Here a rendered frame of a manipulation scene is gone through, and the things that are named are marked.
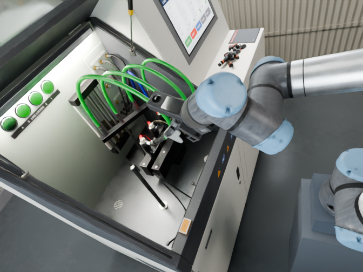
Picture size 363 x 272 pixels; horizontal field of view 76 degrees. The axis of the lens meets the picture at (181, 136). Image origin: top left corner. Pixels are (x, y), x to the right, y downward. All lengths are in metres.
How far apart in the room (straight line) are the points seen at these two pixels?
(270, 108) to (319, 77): 0.11
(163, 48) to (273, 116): 0.73
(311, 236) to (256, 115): 0.66
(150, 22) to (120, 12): 0.12
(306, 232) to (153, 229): 0.58
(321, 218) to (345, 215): 0.22
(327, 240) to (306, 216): 0.10
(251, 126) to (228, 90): 0.08
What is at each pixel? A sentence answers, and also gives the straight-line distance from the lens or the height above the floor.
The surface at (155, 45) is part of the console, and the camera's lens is 1.05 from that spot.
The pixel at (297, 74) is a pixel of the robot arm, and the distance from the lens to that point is 0.51.
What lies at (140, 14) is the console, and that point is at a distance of 1.04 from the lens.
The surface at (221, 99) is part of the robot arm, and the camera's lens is 0.38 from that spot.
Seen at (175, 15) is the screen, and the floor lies 1.32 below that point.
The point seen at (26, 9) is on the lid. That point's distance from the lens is 0.68.
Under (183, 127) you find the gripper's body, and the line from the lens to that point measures 0.57.
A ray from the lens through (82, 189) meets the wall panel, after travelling 1.16.
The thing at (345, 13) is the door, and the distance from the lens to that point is 2.65.
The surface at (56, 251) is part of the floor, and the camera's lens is 2.42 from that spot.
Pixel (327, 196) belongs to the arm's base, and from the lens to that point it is 0.90.
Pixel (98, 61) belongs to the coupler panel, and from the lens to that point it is 1.13.
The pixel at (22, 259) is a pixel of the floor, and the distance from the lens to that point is 2.64.
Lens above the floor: 1.74
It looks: 47 degrees down
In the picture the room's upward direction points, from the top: 24 degrees counter-clockwise
